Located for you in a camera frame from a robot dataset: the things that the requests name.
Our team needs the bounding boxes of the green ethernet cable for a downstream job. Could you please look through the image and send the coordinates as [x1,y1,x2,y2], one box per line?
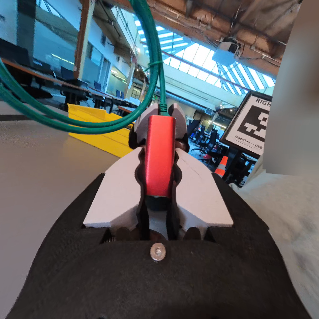
[0,0,170,135]

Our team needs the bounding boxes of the row of black office chairs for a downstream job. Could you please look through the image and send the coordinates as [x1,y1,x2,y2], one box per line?
[188,120,225,156]

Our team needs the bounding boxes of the orange traffic cone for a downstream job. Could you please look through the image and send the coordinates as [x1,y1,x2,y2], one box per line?
[214,156,228,178]

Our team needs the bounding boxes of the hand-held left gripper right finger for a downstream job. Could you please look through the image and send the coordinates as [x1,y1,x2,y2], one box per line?
[174,150,234,231]

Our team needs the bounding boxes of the grey desk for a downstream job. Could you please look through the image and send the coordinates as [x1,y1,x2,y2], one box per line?
[0,101,140,319]

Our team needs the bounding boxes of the white ceiling projector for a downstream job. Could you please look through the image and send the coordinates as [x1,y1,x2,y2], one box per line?
[212,41,242,64]

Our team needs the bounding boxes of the black framed marker sign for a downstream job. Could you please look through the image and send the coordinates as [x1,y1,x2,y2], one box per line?
[219,90,273,159]

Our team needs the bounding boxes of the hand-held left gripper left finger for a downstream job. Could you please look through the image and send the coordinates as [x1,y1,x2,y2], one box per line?
[83,148,145,228]

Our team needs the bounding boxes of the wooden office table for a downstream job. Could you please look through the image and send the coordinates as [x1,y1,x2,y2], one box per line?
[0,58,88,100]

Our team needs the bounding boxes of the yellow plastic bin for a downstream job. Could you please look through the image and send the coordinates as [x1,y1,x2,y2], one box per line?
[68,103,136,158]

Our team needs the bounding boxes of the person's pale sweater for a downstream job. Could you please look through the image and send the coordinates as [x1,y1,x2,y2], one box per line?
[232,140,319,319]

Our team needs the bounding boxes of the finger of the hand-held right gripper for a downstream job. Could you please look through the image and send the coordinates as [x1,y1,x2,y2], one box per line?
[135,103,160,145]
[168,102,189,142]

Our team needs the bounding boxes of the red ethernet splitter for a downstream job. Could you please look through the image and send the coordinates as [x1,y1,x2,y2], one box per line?
[144,115,176,212]

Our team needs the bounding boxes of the wooden post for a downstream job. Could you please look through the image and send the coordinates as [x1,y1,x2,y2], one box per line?
[75,0,93,80]

